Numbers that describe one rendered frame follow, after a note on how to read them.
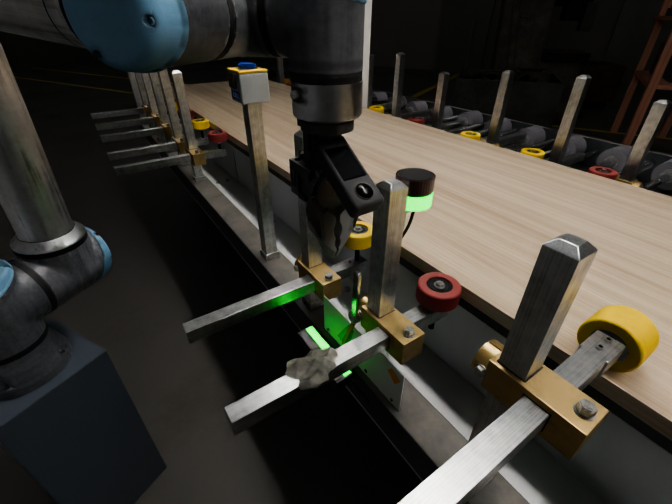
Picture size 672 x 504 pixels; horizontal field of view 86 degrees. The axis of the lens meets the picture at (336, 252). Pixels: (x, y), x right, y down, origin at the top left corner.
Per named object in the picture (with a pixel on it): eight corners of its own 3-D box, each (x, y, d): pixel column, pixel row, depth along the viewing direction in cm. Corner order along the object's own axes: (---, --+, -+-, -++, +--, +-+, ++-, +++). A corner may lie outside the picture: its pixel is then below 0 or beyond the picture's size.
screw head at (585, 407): (589, 425, 37) (594, 418, 36) (569, 409, 38) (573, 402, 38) (599, 414, 38) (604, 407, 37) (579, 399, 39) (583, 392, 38)
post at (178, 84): (198, 189, 162) (171, 71, 135) (196, 186, 164) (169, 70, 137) (206, 187, 163) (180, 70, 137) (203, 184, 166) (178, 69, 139)
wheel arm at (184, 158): (117, 178, 138) (114, 167, 136) (116, 175, 140) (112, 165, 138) (227, 157, 158) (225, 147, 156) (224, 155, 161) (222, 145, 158)
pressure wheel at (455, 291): (431, 348, 68) (441, 302, 61) (402, 323, 73) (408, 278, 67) (459, 331, 71) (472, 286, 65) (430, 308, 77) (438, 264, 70)
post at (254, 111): (266, 262, 108) (245, 103, 83) (259, 254, 111) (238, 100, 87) (280, 257, 110) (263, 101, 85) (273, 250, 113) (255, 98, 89)
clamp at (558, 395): (566, 465, 38) (584, 439, 35) (464, 376, 48) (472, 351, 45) (594, 433, 41) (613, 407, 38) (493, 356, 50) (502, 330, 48)
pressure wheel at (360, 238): (371, 278, 86) (374, 236, 79) (338, 275, 87) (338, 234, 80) (373, 259, 92) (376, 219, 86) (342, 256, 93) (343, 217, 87)
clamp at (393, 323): (400, 365, 61) (403, 345, 59) (354, 319, 71) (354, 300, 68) (424, 351, 64) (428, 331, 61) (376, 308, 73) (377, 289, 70)
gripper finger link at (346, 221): (333, 238, 63) (333, 189, 58) (353, 253, 59) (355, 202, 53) (318, 243, 61) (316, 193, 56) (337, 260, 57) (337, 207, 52)
